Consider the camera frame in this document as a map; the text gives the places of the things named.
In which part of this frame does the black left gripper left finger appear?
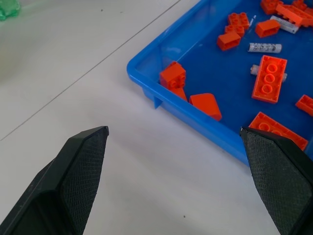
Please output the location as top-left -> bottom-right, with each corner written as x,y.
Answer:
0,126 -> 110,235

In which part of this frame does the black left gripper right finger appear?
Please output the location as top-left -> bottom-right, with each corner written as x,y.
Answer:
239,126 -> 313,235

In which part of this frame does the green transparent object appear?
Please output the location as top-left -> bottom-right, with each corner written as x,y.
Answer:
0,0 -> 22,22

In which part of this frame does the blue plastic tray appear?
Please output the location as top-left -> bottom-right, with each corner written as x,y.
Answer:
126,0 -> 313,167

